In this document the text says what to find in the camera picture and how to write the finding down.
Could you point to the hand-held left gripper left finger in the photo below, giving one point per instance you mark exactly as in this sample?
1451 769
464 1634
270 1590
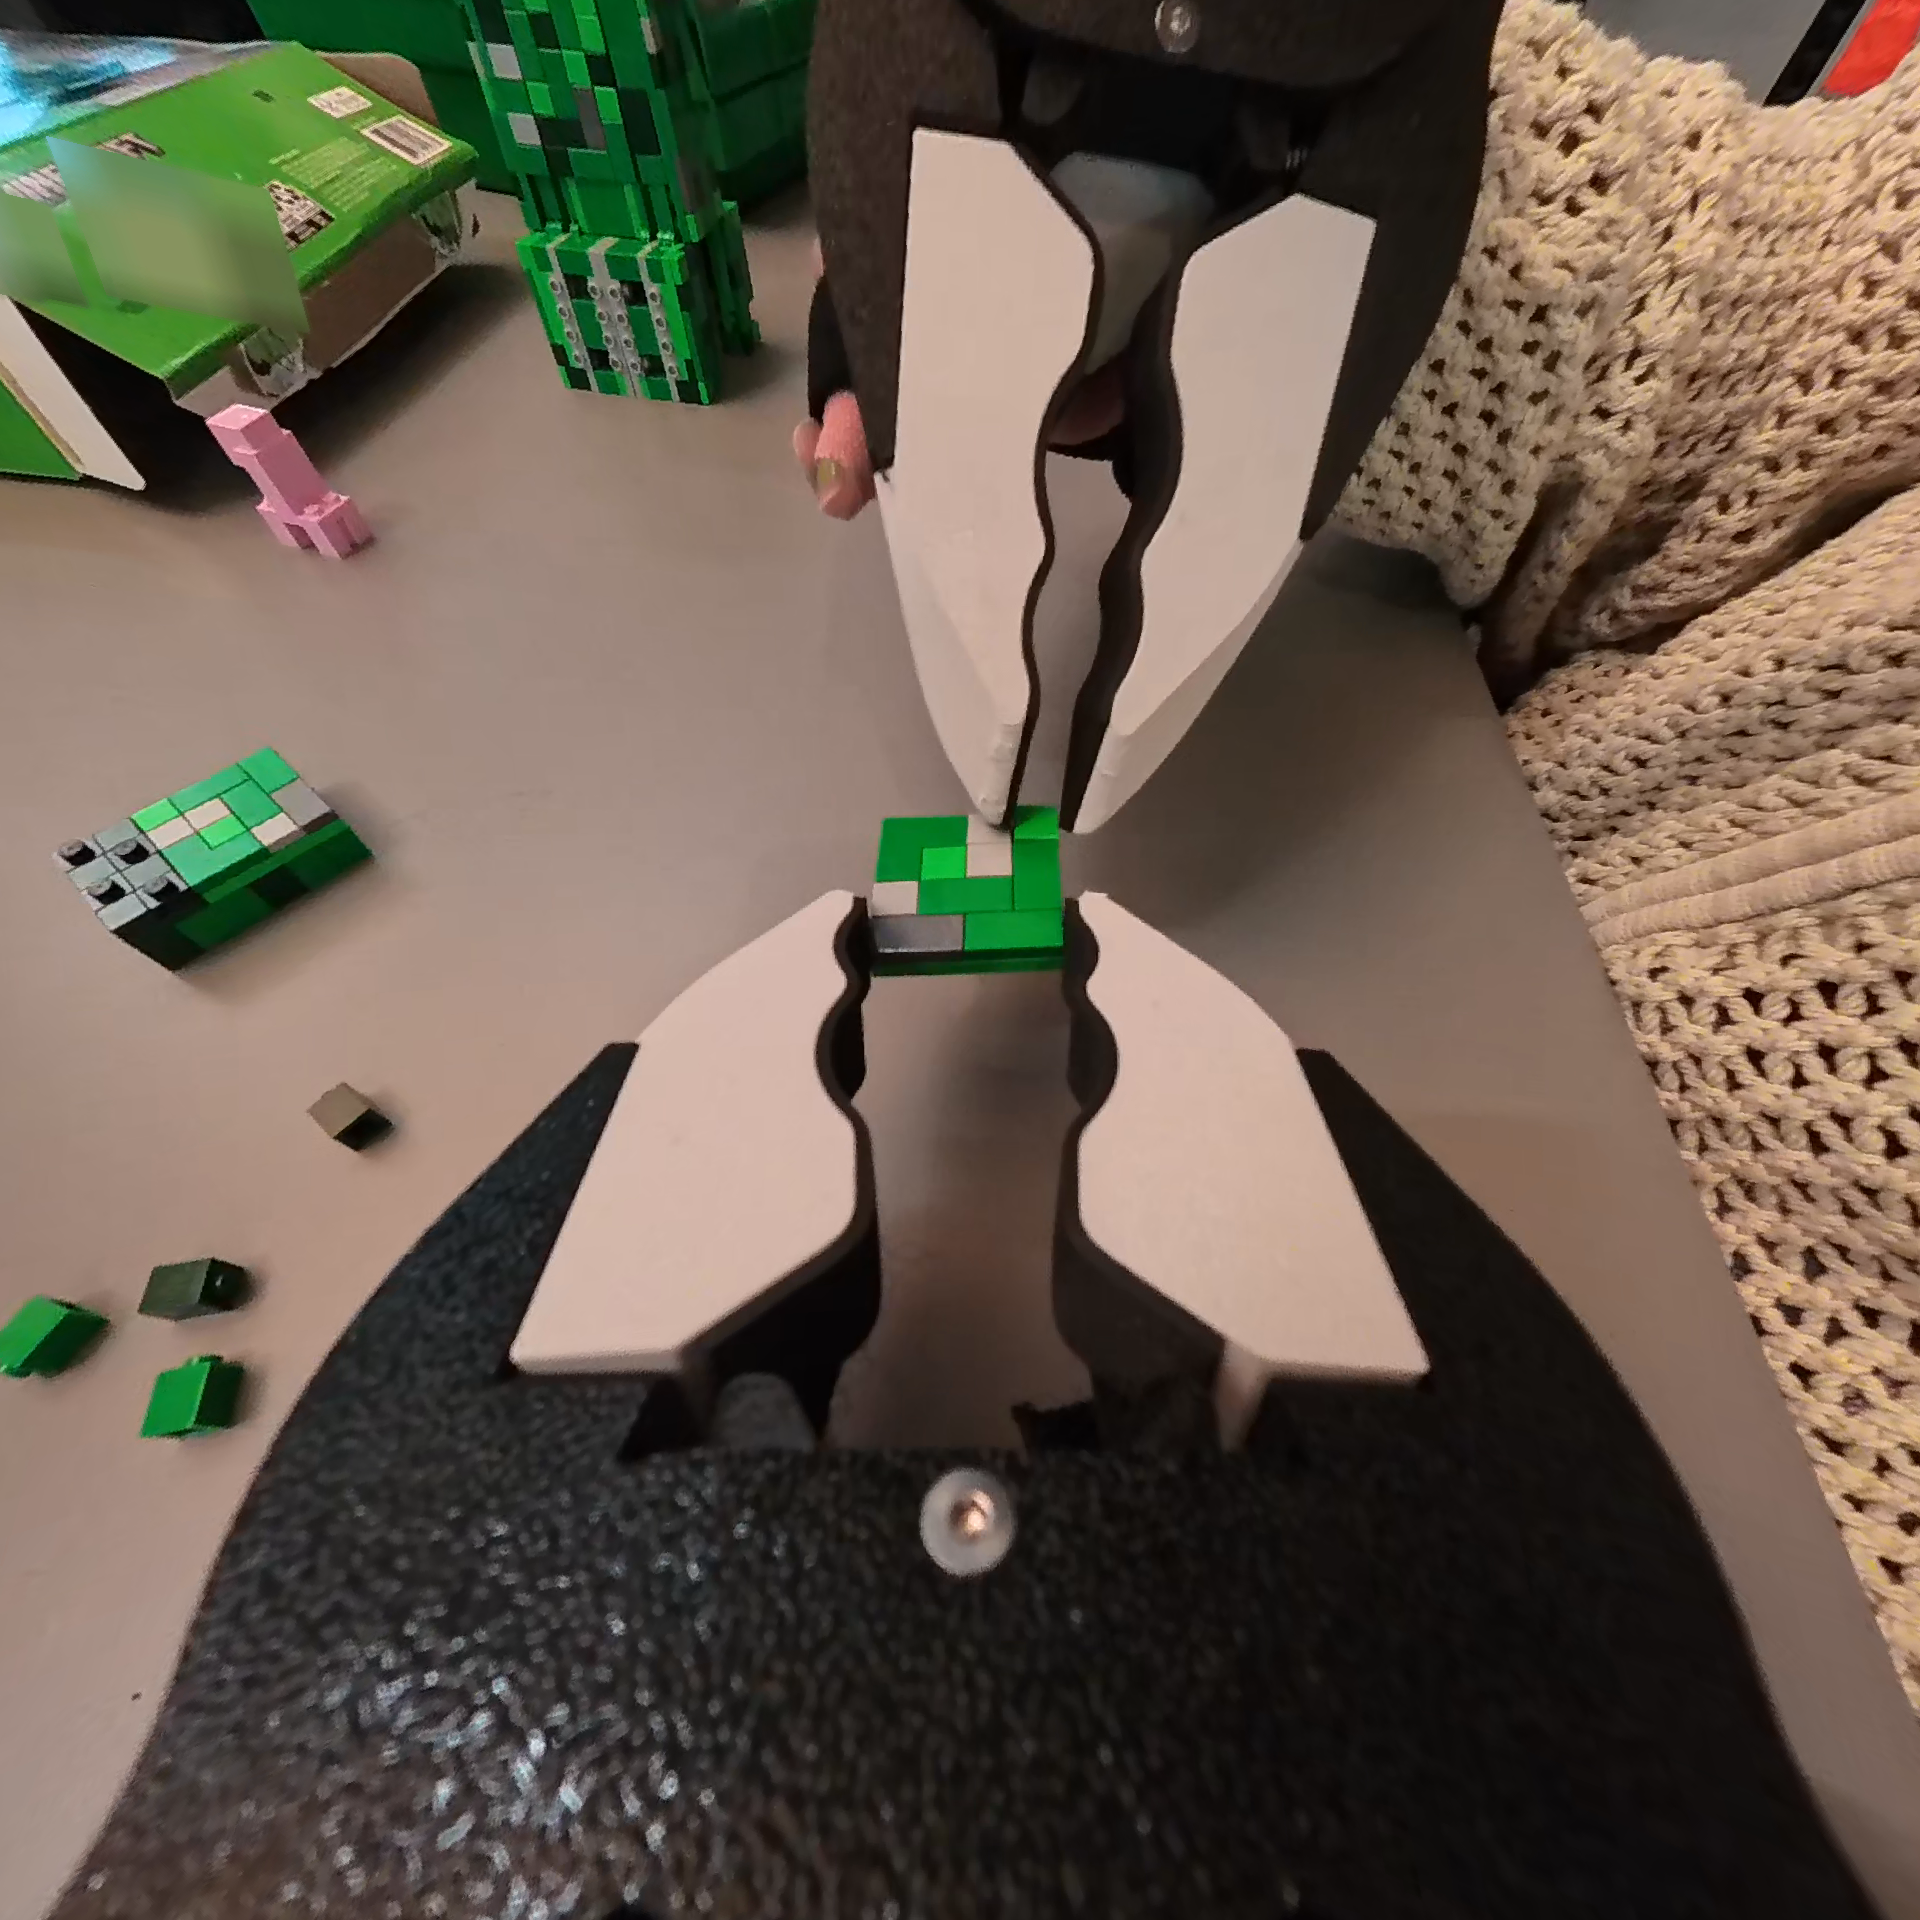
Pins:
705 1170

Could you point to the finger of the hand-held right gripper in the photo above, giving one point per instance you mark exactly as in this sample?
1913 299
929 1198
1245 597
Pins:
1243 450
973 450

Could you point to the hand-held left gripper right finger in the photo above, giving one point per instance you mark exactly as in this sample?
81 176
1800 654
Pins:
1230 1185

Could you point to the green mosaic lego panel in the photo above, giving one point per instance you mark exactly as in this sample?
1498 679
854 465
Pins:
973 902

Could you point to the person's right forearm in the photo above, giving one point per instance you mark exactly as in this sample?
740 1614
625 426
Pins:
1651 299

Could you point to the small dark green lego brick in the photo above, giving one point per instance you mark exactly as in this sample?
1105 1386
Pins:
194 1288
353 1119

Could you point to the green lego creeper figure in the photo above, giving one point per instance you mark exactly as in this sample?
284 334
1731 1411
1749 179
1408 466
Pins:
614 194

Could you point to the small bright green lego brick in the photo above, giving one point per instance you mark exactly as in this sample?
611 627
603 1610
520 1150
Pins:
192 1395
44 1336

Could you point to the green lego block dark studs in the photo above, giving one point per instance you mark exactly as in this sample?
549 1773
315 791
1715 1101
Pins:
224 855

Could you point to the green lego set box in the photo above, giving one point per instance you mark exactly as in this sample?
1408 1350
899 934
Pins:
376 165

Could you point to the pink lego pig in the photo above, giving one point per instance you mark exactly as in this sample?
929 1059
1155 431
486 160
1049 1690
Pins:
293 487

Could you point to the person's right hand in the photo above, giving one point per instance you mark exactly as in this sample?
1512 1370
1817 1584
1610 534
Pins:
838 458

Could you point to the green plastic bin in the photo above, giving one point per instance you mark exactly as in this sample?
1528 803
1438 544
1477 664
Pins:
764 90

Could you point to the red object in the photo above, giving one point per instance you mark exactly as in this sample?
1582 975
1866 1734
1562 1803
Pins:
1881 38

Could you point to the person's knit sweater torso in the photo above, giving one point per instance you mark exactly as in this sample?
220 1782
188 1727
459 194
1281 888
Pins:
1770 1050

